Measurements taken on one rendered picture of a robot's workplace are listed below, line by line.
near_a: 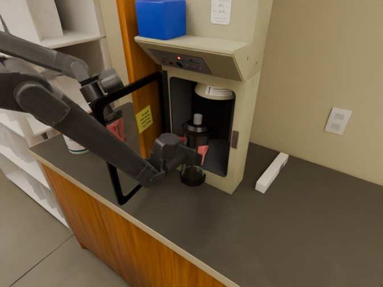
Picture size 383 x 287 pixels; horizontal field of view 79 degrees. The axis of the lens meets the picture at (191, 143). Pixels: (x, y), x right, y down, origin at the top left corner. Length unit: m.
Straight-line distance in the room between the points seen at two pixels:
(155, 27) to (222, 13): 0.18
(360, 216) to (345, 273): 0.26
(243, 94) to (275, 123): 0.52
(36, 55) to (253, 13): 0.60
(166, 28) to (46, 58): 0.35
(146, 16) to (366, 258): 0.96
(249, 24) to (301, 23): 0.43
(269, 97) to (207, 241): 0.71
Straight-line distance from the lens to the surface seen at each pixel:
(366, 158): 1.23
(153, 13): 0.70
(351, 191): 1.17
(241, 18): 0.69
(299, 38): 1.09
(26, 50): 0.83
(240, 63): 0.63
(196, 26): 0.75
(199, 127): 0.77
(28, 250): 2.26
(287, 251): 0.86
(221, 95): 0.79
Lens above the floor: 1.64
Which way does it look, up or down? 35 degrees down
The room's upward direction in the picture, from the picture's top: straight up
